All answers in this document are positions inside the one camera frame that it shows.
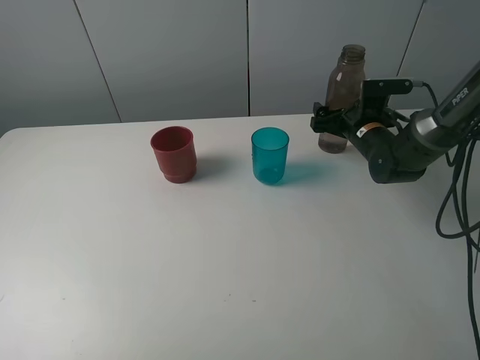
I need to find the teal translucent plastic cup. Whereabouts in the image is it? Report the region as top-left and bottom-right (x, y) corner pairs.
(251, 127), (290, 185)

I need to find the grey translucent water bottle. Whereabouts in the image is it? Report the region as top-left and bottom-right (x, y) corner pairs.
(318, 44), (365, 154)

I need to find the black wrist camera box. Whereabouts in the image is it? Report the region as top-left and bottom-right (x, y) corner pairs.
(360, 78), (413, 114)

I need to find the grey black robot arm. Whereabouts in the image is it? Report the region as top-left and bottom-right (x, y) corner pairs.
(310, 65), (479, 184)

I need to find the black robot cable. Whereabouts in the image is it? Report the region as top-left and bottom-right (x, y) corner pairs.
(410, 80), (480, 360)

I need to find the red plastic cup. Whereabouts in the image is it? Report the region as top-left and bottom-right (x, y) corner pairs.
(150, 126), (197, 184)

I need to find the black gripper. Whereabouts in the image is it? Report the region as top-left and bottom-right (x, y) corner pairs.
(310, 102), (398, 167)

